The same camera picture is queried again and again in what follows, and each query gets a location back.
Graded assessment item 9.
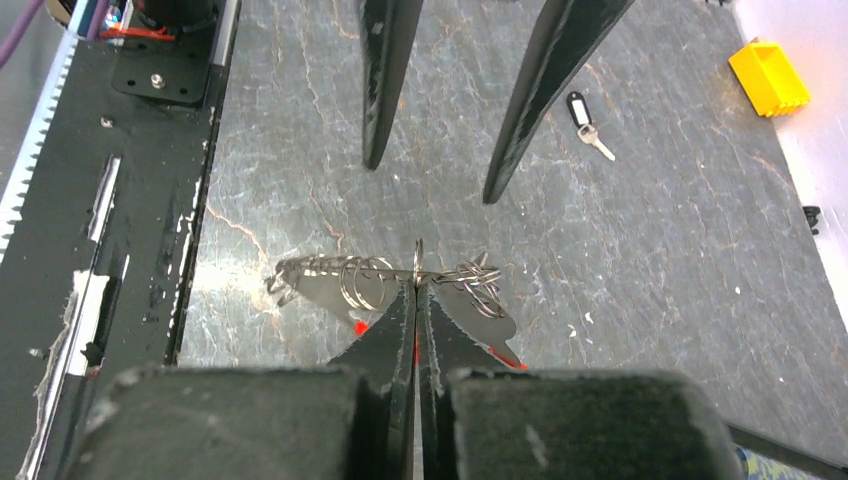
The red handled keyring tool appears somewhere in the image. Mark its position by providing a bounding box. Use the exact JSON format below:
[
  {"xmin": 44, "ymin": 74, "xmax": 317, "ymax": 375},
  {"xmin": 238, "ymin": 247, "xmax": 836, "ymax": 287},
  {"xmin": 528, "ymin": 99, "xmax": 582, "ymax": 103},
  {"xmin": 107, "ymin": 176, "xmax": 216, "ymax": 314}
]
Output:
[{"xmin": 264, "ymin": 240, "xmax": 526, "ymax": 369}]

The black poker chip case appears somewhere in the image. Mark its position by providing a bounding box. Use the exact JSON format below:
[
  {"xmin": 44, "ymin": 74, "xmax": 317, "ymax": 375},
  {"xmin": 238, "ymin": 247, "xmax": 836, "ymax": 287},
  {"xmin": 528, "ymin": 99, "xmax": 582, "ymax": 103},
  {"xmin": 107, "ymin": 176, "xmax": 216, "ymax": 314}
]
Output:
[{"xmin": 728, "ymin": 423, "xmax": 847, "ymax": 480}]

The small black clip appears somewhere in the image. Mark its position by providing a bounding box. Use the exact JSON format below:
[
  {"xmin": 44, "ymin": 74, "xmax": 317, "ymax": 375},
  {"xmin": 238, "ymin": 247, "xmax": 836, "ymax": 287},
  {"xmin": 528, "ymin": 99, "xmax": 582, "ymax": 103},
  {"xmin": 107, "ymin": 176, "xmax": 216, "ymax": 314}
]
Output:
[{"xmin": 803, "ymin": 205, "xmax": 821, "ymax": 236}]

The key with black tag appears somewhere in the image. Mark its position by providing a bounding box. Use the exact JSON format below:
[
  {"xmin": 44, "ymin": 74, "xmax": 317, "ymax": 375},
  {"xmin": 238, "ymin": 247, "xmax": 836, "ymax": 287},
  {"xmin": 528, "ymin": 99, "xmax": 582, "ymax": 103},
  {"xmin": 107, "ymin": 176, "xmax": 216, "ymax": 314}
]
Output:
[{"xmin": 566, "ymin": 91, "xmax": 616, "ymax": 162}]

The white toothed cable rail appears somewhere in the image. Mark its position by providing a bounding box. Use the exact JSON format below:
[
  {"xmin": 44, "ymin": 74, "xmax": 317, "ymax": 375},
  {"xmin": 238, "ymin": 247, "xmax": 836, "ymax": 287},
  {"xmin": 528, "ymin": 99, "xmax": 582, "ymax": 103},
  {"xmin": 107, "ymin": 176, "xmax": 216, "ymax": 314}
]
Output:
[{"xmin": 1, "ymin": 1, "xmax": 96, "ymax": 253}]

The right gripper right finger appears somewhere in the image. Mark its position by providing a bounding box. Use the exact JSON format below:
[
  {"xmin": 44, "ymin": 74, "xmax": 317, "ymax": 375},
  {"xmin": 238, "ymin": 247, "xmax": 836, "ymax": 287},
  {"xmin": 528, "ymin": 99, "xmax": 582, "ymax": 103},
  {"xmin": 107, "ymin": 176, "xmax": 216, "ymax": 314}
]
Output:
[{"xmin": 418, "ymin": 289, "xmax": 743, "ymax": 479}]

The orange yellow toy block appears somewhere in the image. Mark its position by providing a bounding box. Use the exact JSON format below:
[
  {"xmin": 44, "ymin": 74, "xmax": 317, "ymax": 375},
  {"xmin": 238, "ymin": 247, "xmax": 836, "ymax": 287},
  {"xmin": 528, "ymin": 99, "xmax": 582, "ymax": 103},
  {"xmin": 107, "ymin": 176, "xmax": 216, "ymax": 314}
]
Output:
[{"xmin": 728, "ymin": 42, "xmax": 811, "ymax": 118}]

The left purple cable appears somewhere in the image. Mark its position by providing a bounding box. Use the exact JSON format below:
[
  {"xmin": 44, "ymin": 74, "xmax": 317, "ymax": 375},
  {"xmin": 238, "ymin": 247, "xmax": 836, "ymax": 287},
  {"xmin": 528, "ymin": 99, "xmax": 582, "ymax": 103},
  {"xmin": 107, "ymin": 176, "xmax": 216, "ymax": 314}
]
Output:
[{"xmin": 0, "ymin": 0, "xmax": 48, "ymax": 71}]

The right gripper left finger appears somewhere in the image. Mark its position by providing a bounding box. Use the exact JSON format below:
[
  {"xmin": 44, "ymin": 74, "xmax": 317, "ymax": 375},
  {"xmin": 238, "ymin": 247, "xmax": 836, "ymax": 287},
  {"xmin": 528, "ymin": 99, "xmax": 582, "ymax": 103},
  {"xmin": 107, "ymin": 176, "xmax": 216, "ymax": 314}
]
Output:
[{"xmin": 65, "ymin": 283, "xmax": 415, "ymax": 479}]

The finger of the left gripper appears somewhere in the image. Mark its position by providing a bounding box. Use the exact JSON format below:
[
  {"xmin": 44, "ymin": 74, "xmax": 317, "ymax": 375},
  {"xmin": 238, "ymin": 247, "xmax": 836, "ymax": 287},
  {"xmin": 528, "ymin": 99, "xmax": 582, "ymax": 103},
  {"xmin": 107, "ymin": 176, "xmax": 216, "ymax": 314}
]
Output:
[
  {"xmin": 482, "ymin": 0, "xmax": 633, "ymax": 204},
  {"xmin": 358, "ymin": 0, "xmax": 423, "ymax": 171}
]

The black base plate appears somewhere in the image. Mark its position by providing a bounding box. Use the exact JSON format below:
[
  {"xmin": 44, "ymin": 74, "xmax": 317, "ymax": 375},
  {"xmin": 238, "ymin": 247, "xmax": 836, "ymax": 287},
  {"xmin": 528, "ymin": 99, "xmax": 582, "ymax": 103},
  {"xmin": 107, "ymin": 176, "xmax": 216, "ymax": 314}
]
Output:
[{"xmin": 1, "ymin": 1, "xmax": 240, "ymax": 479}]

